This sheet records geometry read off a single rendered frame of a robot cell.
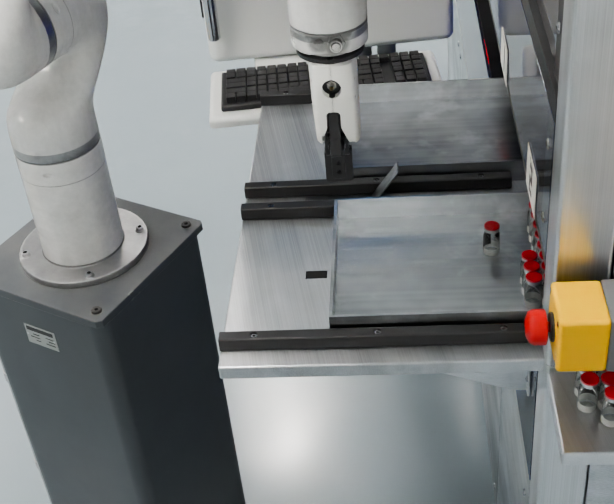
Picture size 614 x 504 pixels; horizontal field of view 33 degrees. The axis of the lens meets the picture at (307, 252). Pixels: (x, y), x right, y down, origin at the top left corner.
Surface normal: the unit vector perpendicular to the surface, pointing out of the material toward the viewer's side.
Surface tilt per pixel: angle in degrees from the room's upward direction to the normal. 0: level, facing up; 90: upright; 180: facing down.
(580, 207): 90
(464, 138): 0
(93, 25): 96
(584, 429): 0
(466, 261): 0
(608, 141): 90
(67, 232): 90
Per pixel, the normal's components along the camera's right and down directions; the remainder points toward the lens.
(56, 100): 0.03, -0.40
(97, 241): 0.57, 0.46
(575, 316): -0.08, -0.80
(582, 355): -0.05, 0.61
